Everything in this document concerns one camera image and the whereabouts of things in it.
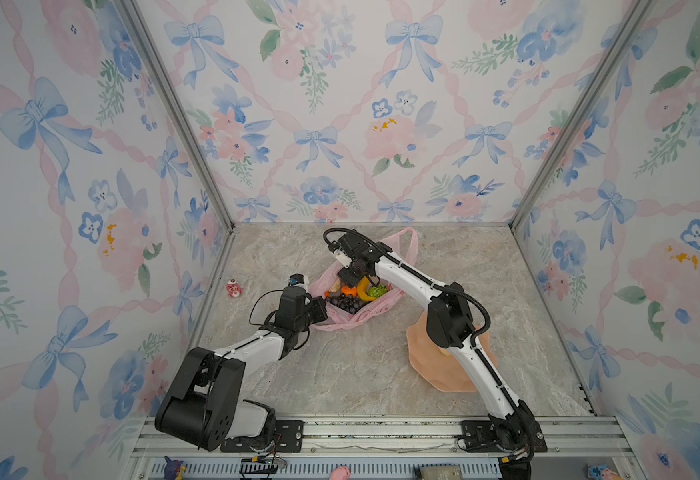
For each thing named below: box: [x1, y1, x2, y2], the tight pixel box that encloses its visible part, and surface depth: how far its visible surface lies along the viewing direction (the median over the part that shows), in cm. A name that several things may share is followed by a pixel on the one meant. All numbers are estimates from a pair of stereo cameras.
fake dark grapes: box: [325, 293, 371, 314], surface depth 95 cm
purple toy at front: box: [164, 455, 184, 480], surface depth 67 cm
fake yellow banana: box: [357, 276, 376, 302], surface depth 99 cm
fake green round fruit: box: [368, 284, 389, 299], surface depth 97 cm
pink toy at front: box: [329, 466, 350, 480], surface depth 69 cm
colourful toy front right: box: [586, 463, 623, 480], surface depth 70 cm
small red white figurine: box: [226, 278, 243, 298], surface depth 100 cm
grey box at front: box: [420, 465, 463, 480], surface depth 68 cm
